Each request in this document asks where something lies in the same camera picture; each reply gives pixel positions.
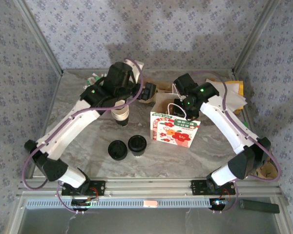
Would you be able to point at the white flower print paper bag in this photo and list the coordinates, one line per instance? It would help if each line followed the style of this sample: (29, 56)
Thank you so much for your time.
(171, 134)

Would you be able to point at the black paper coffee cup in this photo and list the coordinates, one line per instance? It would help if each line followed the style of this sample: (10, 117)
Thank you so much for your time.
(137, 154)

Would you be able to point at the cardboard cup carrier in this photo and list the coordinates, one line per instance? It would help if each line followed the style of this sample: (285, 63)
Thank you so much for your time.
(268, 171)

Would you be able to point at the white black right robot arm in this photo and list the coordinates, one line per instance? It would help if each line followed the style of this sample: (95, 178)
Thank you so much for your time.
(224, 126)

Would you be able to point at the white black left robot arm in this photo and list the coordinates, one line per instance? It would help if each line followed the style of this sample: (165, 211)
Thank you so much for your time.
(70, 126)

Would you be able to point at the stack of paper cups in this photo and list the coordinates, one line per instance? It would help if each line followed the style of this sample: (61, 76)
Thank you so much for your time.
(120, 117)

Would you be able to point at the pile of white napkins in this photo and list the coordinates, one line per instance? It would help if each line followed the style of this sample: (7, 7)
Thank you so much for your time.
(234, 97)

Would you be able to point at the yellow paper envelope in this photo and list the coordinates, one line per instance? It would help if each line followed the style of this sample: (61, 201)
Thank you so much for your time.
(241, 87)

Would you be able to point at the green toy brick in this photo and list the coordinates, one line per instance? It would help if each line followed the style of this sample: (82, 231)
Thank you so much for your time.
(245, 123)

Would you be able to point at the stack of black lids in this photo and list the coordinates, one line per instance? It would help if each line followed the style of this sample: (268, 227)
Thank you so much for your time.
(117, 150)

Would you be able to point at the pink white sticker label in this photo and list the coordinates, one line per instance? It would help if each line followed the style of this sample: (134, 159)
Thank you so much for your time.
(150, 203)

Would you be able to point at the aluminium frame post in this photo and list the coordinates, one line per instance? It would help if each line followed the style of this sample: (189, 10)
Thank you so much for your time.
(255, 36)
(39, 36)

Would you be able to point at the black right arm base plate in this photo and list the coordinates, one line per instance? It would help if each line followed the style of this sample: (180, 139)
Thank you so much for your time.
(197, 187)

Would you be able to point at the aluminium mounting rail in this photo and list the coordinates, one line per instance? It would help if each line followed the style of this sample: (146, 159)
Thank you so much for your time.
(149, 187)

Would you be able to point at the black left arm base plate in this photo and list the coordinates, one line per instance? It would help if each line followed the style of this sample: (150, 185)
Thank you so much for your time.
(98, 187)

